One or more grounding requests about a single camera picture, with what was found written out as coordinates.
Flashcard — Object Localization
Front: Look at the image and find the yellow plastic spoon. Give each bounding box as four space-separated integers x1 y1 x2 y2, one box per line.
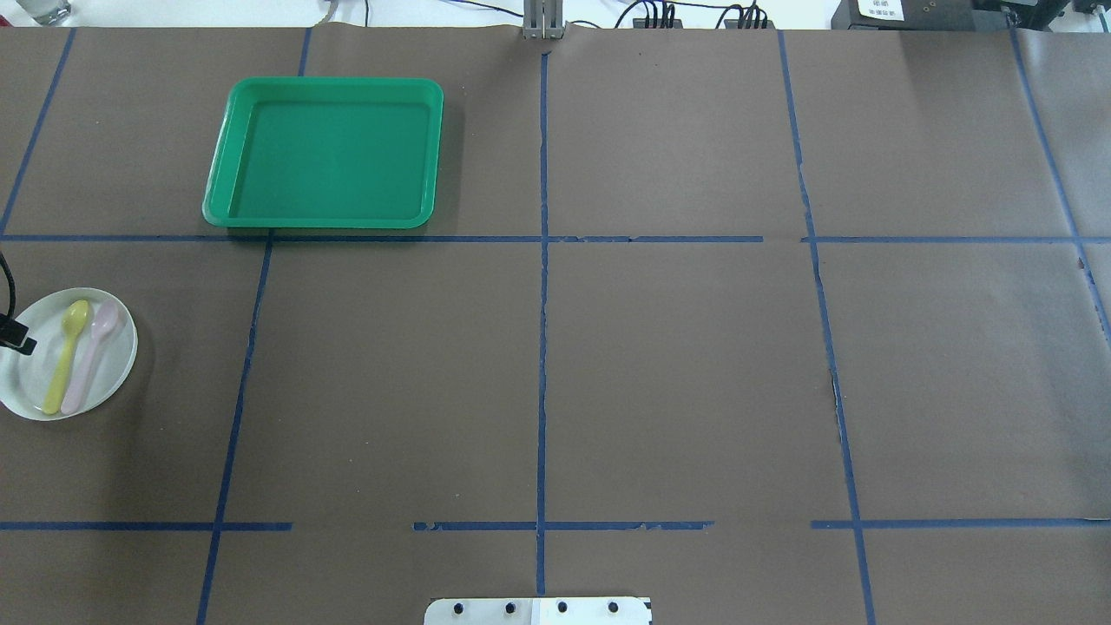
41 299 91 416

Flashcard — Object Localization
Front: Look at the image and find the white round plate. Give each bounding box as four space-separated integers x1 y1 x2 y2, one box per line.
1 288 138 422

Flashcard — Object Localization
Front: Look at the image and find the pink plastic spoon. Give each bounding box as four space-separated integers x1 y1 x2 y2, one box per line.
61 300 122 416

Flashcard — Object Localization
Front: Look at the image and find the white metal mounting plate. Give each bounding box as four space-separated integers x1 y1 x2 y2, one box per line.
424 596 654 624

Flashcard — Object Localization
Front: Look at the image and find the green plastic tray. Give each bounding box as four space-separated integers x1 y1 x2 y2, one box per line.
201 75 444 230

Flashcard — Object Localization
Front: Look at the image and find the black device with label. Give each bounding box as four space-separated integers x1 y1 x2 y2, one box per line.
830 1 975 31

